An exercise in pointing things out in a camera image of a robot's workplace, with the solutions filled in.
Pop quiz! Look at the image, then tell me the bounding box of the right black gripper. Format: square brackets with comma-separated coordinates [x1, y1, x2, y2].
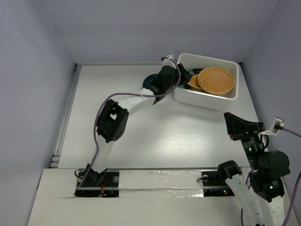
[223, 111, 265, 169]

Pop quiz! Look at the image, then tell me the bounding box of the rectangular woven bamboo tray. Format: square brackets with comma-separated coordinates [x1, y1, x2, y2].
[188, 74, 203, 90]

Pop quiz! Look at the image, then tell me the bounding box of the beige plate with dark rim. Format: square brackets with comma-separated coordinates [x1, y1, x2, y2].
[189, 68, 203, 75]

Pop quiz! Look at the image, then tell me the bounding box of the round woven bamboo basket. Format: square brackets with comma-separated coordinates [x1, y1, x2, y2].
[198, 67, 235, 95]

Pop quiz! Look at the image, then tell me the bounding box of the dark blue ceramic dish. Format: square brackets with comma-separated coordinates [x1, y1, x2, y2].
[143, 74, 158, 88]

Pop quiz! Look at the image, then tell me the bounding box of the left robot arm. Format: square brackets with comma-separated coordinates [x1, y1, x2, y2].
[77, 64, 192, 186]

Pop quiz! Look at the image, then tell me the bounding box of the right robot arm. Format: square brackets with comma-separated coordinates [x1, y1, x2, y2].
[216, 112, 290, 226]

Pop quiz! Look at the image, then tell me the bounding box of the white plastic bin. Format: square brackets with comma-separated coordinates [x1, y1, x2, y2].
[174, 53, 239, 110]

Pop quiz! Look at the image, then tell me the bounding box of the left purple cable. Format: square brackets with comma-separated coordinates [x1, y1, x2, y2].
[76, 57, 182, 189]

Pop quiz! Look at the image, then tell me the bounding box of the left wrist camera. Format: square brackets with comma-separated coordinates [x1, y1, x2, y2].
[161, 54, 175, 68]

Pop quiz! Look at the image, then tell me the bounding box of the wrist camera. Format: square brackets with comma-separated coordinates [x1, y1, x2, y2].
[161, 54, 175, 68]
[259, 117, 285, 136]

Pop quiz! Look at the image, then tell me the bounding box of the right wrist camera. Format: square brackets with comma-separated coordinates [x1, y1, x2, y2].
[259, 117, 285, 136]

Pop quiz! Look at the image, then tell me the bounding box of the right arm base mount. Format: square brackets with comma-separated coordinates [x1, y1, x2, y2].
[197, 160, 242, 197]

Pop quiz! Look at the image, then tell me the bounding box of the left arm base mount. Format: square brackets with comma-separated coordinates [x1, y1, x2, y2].
[74, 170, 119, 198]

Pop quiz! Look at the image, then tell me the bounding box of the metal rail on left edge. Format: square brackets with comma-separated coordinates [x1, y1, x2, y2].
[49, 64, 82, 169]

